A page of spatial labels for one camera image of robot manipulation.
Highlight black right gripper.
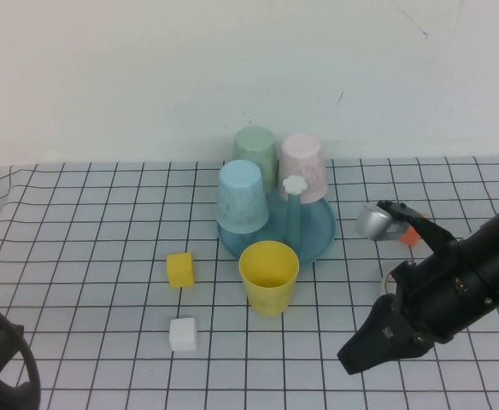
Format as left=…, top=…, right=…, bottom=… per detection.
left=337, top=250, right=473, bottom=376

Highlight yellow plastic cup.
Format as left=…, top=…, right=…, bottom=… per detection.
left=238, top=240, right=301, bottom=318

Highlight teal cup stand tray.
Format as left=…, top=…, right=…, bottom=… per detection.
left=217, top=174, right=337, bottom=272

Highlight light blue plastic cup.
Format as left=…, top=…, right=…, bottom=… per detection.
left=215, top=159, right=271, bottom=234

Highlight pink plastic cup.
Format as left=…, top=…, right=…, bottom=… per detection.
left=277, top=132, right=329, bottom=204

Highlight green plastic cup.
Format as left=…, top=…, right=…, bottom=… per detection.
left=232, top=125, right=279, bottom=196

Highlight white tape roll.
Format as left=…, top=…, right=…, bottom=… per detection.
left=379, top=257, right=417, bottom=302

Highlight orange cube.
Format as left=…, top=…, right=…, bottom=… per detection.
left=400, top=212, right=429, bottom=249

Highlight white cube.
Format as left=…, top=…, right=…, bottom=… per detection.
left=168, top=316, right=200, bottom=353

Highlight yellow cube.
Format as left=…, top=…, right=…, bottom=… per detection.
left=166, top=251, right=197, bottom=290

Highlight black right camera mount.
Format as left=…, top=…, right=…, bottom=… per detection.
left=377, top=199, right=458, bottom=258

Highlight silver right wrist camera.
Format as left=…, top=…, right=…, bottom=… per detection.
left=354, top=203, right=405, bottom=243

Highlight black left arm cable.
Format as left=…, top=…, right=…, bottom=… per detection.
left=0, top=297, right=43, bottom=410

